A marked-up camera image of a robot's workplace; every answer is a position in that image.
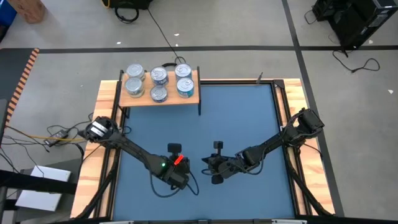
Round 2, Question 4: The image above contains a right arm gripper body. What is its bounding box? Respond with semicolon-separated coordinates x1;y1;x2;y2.
206;153;247;185

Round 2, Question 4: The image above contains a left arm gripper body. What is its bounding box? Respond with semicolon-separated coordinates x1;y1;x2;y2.
161;155;192;190

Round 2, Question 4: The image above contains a dark blue label tuna can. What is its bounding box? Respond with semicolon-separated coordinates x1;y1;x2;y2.
150;85;169;104
150;65;170;86

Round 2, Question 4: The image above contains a blue table mat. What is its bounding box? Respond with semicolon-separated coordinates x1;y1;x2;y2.
112;83;295;220

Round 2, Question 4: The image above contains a black power adapter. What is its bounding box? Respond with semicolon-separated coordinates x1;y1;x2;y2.
43;129;70;147

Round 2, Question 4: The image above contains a white board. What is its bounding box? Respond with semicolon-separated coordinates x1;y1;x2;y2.
14;164;72;213

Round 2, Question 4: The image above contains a black metal beam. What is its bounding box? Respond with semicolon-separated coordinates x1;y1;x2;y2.
0;169;78;196

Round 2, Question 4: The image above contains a black equipment case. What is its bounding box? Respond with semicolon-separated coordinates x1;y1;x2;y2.
108;0;154;10

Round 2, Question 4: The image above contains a black mat with orange stripes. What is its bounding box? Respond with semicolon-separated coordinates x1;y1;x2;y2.
0;47;41;127

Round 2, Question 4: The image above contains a black computer tower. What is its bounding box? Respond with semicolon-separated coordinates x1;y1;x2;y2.
312;0;398;51

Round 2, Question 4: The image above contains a blue bin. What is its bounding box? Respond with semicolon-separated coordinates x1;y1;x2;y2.
0;0;18;28

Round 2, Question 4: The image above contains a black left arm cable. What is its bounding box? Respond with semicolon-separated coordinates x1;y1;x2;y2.
149;170;200;198

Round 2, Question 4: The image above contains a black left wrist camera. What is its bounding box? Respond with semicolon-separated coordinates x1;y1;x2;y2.
167;142;183;155

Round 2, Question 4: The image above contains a wooden shelf with black frame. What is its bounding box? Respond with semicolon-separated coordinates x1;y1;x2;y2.
115;65;202;116

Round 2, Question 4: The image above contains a black table frame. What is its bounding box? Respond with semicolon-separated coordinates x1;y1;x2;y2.
73;79;336;224

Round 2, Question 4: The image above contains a black floor cable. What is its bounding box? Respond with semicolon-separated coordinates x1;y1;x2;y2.
146;7;187;67

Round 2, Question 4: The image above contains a yellow cable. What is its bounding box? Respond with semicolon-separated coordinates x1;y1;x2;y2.
5;124;86;141

